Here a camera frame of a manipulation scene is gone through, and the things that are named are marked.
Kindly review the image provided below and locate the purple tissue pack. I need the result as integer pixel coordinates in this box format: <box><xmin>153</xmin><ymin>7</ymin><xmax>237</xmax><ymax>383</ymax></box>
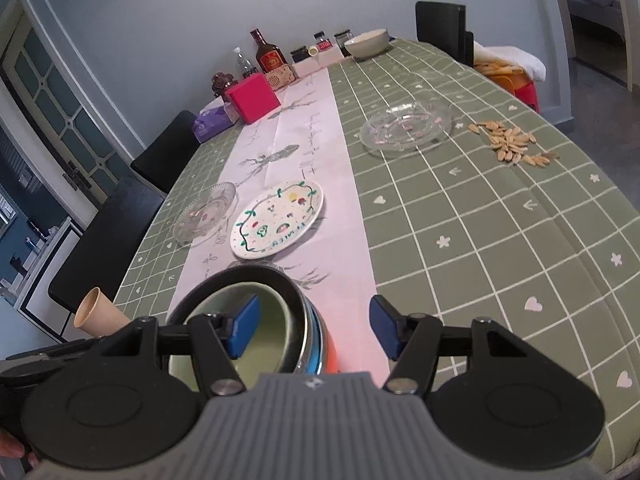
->
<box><xmin>192</xmin><ymin>102</ymin><xmax>241</xmax><ymax>142</ymax></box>

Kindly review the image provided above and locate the black chair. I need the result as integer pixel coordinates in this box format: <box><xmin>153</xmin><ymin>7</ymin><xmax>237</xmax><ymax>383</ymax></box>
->
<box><xmin>47</xmin><ymin>175</ymin><xmax>166</xmax><ymax>338</ymax></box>
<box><xmin>131</xmin><ymin>110</ymin><xmax>199</xmax><ymax>193</ymax></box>
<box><xmin>415</xmin><ymin>1</ymin><xmax>475</xmax><ymax>66</ymax></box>

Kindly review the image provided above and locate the pink box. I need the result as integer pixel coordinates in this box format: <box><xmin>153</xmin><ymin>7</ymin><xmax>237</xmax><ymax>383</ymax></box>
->
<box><xmin>223</xmin><ymin>72</ymin><xmax>281</xmax><ymax>125</ymax></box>

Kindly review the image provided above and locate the green ceramic bowl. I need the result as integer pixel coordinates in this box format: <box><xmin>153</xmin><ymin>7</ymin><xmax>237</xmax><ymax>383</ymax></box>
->
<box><xmin>169</xmin><ymin>282</ymin><xmax>296</xmax><ymax>393</ymax></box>

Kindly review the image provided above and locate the clear water bottle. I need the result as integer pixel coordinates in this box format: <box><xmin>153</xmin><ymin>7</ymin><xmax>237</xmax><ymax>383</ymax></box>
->
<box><xmin>232</xmin><ymin>47</ymin><xmax>256</xmax><ymax>81</ymax></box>

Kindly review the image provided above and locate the blue steel bowl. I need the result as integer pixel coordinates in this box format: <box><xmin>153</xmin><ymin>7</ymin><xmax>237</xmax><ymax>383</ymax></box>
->
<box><xmin>165</xmin><ymin>266</ymin><xmax>326</xmax><ymax>376</ymax></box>

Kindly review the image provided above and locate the cream ceramic bowl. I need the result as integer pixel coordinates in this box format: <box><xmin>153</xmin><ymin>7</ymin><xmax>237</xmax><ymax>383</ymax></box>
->
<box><xmin>344</xmin><ymin>29</ymin><xmax>390</xmax><ymax>58</ymax></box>

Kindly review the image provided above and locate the dark liquor bottle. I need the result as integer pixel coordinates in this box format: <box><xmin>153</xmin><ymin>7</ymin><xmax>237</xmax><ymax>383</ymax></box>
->
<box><xmin>250</xmin><ymin>29</ymin><xmax>286</xmax><ymax>73</ymax></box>

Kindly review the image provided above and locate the glass-paned door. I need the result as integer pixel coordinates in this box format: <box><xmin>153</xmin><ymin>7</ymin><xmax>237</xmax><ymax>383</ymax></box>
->
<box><xmin>0</xmin><ymin>0</ymin><xmax>146</xmax><ymax>206</ymax></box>

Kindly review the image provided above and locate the door handle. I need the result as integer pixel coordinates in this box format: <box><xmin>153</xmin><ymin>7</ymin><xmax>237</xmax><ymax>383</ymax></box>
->
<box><xmin>62</xmin><ymin>162</ymin><xmax>86</xmax><ymax>191</ymax></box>

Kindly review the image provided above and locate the perforated wooden box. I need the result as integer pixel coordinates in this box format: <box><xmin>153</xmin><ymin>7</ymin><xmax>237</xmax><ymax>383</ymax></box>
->
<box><xmin>264</xmin><ymin>64</ymin><xmax>297</xmax><ymax>89</ymax></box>

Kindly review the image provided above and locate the orange steel bowl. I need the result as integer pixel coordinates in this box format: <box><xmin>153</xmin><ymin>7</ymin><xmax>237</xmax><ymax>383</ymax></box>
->
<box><xmin>312</xmin><ymin>310</ymin><xmax>340</xmax><ymax>375</ymax></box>

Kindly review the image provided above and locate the white fruit-painted plate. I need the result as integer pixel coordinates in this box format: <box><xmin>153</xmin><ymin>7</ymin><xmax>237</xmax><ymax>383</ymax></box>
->
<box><xmin>230</xmin><ymin>179</ymin><xmax>325</xmax><ymax>260</ymax></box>

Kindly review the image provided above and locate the brown ornament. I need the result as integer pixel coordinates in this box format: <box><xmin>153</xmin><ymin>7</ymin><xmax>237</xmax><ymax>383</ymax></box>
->
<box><xmin>211</xmin><ymin>72</ymin><xmax>236</xmax><ymax>98</ymax></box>

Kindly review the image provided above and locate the person's left hand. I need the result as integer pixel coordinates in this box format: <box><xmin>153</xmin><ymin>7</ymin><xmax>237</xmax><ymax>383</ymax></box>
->
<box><xmin>0</xmin><ymin>430</ymin><xmax>42</xmax><ymax>468</ymax></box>

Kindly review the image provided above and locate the white box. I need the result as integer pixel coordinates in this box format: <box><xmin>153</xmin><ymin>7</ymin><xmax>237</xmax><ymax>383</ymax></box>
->
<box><xmin>291</xmin><ymin>50</ymin><xmax>346</xmax><ymax>78</ymax></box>

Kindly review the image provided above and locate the white deer-print table runner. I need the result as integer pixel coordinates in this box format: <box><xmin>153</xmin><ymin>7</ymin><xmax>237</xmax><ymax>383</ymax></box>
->
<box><xmin>165</xmin><ymin>67</ymin><xmax>391</xmax><ymax>376</ymax></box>

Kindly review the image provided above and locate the pile of melon seeds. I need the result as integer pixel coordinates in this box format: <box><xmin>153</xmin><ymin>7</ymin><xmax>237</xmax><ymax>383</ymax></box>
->
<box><xmin>467</xmin><ymin>120</ymin><xmax>561</xmax><ymax>167</ymax></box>

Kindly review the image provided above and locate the orange plastic stool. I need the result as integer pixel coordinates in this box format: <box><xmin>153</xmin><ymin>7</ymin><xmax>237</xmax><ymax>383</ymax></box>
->
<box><xmin>487</xmin><ymin>72</ymin><xmax>541</xmax><ymax>113</ymax></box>

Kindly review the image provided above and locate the green checked tablecloth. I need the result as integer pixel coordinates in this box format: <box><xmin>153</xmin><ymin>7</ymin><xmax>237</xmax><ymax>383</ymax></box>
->
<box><xmin>112</xmin><ymin>35</ymin><xmax>640</xmax><ymax>480</ymax></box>

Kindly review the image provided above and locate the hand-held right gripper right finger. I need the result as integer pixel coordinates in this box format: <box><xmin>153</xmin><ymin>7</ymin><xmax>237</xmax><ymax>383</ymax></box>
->
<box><xmin>369</xmin><ymin>295</ymin><xmax>537</xmax><ymax>397</ymax></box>

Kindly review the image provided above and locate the clear glass plate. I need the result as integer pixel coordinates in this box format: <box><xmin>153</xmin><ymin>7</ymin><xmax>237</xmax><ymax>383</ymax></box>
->
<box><xmin>359</xmin><ymin>100</ymin><xmax>453</xmax><ymax>153</ymax></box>
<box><xmin>172</xmin><ymin>181</ymin><xmax>237</xmax><ymax>247</ymax></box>

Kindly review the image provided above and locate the beige paper cup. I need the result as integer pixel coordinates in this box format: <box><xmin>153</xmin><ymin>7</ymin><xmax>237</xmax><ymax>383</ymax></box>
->
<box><xmin>74</xmin><ymin>287</ymin><xmax>132</xmax><ymax>338</ymax></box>

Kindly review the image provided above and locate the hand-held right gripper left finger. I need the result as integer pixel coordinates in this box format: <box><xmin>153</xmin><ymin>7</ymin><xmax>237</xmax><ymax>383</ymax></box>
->
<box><xmin>95</xmin><ymin>296</ymin><xmax>262</xmax><ymax>398</ymax></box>

